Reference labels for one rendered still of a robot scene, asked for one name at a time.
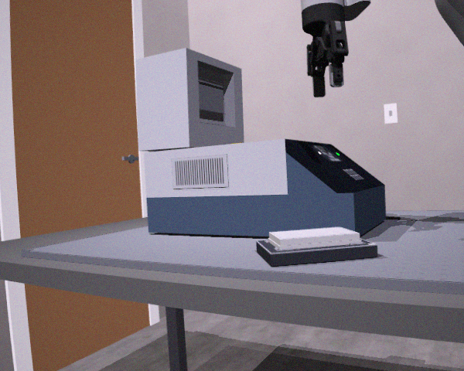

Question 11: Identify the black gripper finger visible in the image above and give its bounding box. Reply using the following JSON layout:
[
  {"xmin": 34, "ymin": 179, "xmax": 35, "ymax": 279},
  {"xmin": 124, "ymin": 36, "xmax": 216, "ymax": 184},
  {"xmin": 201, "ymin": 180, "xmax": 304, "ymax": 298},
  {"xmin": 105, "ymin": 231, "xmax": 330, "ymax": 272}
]
[
  {"xmin": 307, "ymin": 42, "xmax": 329, "ymax": 97},
  {"xmin": 316, "ymin": 21, "xmax": 349, "ymax": 87}
]

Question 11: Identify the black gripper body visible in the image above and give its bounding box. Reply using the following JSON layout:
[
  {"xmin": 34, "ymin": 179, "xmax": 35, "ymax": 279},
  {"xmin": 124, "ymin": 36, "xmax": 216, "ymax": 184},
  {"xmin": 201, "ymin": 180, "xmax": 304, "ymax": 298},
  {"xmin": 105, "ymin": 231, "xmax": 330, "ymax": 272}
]
[{"xmin": 302, "ymin": 2, "xmax": 345, "ymax": 61}]

